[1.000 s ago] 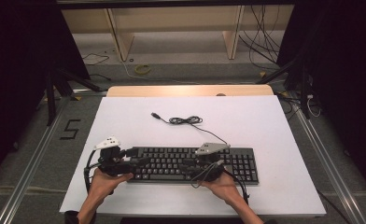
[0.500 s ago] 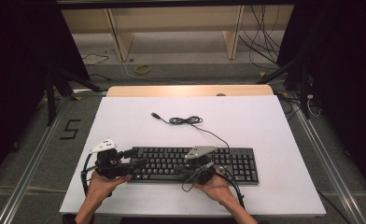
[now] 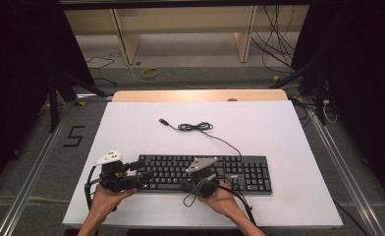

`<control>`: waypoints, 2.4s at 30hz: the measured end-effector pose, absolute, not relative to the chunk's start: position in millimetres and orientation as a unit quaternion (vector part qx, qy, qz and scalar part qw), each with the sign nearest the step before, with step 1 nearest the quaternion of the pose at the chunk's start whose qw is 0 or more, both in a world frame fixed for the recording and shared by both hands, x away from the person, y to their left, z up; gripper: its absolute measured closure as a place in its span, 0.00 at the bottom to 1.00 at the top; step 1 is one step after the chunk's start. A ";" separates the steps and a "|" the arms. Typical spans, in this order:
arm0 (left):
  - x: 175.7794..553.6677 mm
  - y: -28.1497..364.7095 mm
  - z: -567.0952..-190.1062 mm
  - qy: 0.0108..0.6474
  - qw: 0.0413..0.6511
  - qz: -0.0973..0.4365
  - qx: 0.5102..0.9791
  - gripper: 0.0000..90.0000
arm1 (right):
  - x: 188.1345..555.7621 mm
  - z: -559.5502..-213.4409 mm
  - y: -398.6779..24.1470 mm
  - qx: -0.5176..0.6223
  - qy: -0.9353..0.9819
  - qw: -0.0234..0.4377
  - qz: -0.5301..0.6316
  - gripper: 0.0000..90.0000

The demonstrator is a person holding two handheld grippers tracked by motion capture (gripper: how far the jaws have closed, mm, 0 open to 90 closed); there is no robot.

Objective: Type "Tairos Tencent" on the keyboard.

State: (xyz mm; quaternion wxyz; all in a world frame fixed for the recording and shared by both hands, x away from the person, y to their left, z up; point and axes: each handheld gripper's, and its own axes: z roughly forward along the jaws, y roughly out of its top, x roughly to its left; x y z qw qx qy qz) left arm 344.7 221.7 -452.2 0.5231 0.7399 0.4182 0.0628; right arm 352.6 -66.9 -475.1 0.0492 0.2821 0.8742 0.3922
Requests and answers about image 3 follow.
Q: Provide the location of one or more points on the person's right hand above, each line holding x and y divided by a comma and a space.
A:
220, 200

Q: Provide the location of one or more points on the black metal stand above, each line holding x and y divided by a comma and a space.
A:
53, 105
319, 98

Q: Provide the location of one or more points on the wooden table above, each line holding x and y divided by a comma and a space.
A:
180, 95

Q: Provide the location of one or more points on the yellow tape roll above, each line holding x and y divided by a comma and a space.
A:
150, 73

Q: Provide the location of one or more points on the black computer keyboard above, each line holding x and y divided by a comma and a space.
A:
246, 173

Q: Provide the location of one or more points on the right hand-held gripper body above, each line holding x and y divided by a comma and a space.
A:
203, 183

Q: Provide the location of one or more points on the black curtain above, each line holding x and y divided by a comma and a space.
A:
17, 82
364, 82

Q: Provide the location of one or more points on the person's left hand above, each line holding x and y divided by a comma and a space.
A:
105, 200

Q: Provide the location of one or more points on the light wooden shelf unit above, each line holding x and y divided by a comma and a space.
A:
180, 19

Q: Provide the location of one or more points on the aluminium floor rail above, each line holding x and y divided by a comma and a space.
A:
344, 170
33, 170

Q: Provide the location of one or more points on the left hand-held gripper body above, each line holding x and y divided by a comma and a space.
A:
115, 178

